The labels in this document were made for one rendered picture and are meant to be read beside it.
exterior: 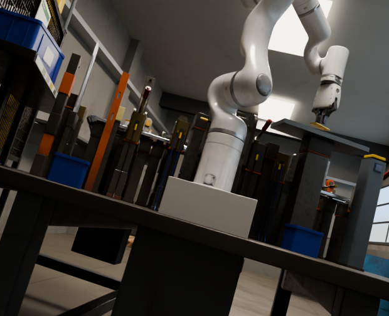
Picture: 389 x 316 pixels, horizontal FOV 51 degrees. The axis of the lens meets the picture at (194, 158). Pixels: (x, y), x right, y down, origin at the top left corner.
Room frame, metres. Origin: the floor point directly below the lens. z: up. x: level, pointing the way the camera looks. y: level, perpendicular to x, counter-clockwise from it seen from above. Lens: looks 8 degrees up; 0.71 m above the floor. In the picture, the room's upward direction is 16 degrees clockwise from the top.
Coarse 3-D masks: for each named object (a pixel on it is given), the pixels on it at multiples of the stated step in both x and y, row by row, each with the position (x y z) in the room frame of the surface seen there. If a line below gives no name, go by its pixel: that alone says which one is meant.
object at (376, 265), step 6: (366, 258) 5.41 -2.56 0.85; (372, 258) 5.33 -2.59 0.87; (378, 258) 5.27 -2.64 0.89; (384, 258) 5.24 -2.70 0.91; (366, 264) 5.39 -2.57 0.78; (372, 264) 5.31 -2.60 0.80; (378, 264) 5.26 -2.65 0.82; (384, 264) 5.22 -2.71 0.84; (366, 270) 5.37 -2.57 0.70; (372, 270) 5.30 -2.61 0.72; (378, 270) 5.25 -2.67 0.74; (384, 270) 5.22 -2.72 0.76; (384, 276) 5.21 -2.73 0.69; (384, 300) 5.19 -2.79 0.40; (384, 306) 5.19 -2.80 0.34; (378, 312) 5.20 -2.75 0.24; (384, 312) 5.19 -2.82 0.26
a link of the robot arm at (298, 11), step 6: (246, 0) 1.36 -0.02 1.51; (252, 0) 1.34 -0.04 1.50; (294, 0) 1.40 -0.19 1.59; (300, 0) 1.40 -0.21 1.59; (306, 0) 1.39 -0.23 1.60; (312, 0) 1.40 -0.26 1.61; (246, 6) 1.38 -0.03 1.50; (252, 6) 1.36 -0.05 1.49; (294, 6) 1.43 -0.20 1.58; (300, 6) 1.41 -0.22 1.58; (306, 6) 1.41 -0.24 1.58; (312, 6) 1.41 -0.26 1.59; (300, 12) 1.43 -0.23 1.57; (306, 12) 1.42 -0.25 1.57
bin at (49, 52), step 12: (0, 12) 1.19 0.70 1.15; (12, 12) 1.19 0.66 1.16; (0, 24) 1.19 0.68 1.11; (12, 24) 1.19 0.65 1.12; (24, 24) 1.20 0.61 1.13; (36, 24) 1.20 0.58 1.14; (0, 36) 1.19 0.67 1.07; (12, 36) 1.20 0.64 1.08; (24, 36) 1.20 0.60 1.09; (36, 36) 1.21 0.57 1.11; (48, 36) 1.29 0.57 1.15; (36, 48) 1.24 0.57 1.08; (48, 48) 1.32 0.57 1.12; (48, 60) 1.36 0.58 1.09; (60, 60) 1.47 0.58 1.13; (48, 72) 1.40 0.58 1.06
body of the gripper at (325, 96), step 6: (324, 84) 1.57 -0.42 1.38; (330, 84) 1.55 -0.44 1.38; (336, 84) 1.54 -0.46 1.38; (318, 90) 1.60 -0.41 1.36; (324, 90) 1.56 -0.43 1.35; (330, 90) 1.54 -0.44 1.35; (336, 90) 1.54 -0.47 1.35; (318, 96) 1.59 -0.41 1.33; (324, 96) 1.56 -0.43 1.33; (330, 96) 1.54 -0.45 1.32; (336, 96) 1.53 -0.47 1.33; (318, 102) 1.58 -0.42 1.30; (324, 102) 1.55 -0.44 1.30; (330, 102) 1.53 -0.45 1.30; (336, 102) 1.55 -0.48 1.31
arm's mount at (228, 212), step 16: (176, 192) 1.14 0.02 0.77; (192, 192) 1.13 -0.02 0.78; (208, 192) 1.12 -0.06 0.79; (224, 192) 1.12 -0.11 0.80; (160, 208) 1.14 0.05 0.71; (176, 208) 1.14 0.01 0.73; (192, 208) 1.13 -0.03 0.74; (208, 208) 1.12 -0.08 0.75; (224, 208) 1.11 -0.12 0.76; (240, 208) 1.11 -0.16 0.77; (208, 224) 1.12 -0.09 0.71; (224, 224) 1.11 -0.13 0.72; (240, 224) 1.11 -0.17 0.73
